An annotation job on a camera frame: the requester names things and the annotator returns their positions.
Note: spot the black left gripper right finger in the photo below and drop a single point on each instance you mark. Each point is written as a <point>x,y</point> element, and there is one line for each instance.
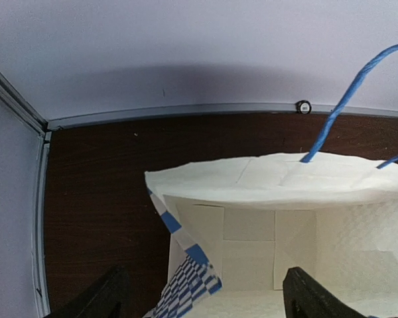
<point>304,297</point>

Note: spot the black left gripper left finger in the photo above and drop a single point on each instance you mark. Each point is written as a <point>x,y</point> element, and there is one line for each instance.
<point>108,296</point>

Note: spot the blue checkered paper bag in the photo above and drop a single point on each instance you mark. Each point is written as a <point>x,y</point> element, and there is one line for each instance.
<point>238,224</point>

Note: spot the small black wall socket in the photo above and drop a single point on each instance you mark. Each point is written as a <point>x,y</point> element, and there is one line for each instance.
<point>303,107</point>

